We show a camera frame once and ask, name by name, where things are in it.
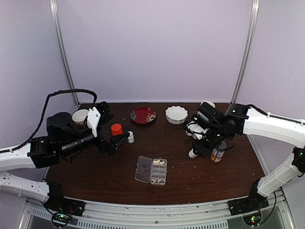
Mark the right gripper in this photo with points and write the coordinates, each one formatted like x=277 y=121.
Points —
x=203 y=151

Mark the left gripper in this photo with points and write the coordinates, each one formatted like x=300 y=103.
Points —
x=112 y=145

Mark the amber bottle grey cap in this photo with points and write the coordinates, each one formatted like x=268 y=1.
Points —
x=218 y=152

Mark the small white pill bottle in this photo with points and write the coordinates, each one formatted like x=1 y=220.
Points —
x=192 y=154
x=130 y=137

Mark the clear plastic pill organizer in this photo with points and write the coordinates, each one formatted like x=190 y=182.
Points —
x=146 y=171

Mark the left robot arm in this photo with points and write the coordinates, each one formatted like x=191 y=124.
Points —
x=63 y=142

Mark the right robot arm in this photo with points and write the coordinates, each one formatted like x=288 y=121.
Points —
x=210 y=127

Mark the white pills in organizer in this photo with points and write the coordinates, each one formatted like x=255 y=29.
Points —
x=158 y=162

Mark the orange pill bottle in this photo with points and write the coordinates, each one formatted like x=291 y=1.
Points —
x=116 y=129

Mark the white floral mug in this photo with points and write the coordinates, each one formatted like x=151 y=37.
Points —
x=190 y=127

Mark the white ceramic bowl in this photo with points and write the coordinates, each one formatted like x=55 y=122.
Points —
x=79 y=116

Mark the red floral plate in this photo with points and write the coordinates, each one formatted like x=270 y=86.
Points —
x=143 y=115

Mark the white scalloped bowl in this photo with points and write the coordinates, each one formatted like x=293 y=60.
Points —
x=176 y=115

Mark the cream ribbed mug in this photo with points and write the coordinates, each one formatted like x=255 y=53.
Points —
x=208 y=102

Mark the right round circuit board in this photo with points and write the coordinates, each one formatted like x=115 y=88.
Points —
x=252 y=220

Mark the round circuit board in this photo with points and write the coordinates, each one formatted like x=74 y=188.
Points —
x=60 y=219
x=252 y=220

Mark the left round circuit board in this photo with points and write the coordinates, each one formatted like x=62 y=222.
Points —
x=60 y=219

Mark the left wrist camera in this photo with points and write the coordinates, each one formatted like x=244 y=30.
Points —
x=93 y=118

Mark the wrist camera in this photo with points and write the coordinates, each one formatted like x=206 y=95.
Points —
x=195 y=130
x=93 y=118

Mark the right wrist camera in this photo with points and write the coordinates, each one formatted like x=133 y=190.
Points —
x=195 y=130

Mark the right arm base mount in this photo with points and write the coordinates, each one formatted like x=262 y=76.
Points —
x=252 y=202

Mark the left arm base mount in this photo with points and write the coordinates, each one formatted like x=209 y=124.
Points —
x=57 y=202

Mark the front aluminium rail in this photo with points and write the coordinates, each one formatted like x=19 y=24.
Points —
x=209 y=215

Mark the right aluminium frame post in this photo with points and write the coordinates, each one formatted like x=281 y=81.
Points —
x=247 y=49

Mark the aluminium frame post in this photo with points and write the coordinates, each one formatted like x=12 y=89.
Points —
x=247 y=49
x=60 y=41

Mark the left aluminium frame post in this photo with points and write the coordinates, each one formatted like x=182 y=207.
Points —
x=60 y=41

